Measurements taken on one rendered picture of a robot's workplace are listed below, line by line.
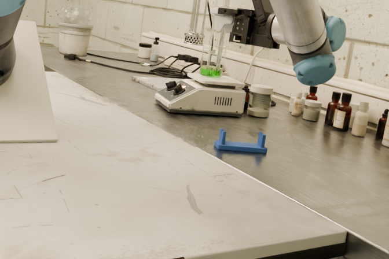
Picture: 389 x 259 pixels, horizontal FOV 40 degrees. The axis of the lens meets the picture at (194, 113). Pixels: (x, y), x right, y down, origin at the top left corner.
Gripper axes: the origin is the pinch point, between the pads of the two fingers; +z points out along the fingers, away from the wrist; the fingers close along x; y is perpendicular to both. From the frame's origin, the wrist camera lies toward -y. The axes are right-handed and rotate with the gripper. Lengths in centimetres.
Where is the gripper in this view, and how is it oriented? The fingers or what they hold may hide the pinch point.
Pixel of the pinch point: (216, 9)
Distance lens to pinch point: 136.9
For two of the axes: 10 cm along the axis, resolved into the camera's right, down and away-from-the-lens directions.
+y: -1.4, 9.7, 1.8
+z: -7.1, -2.3, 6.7
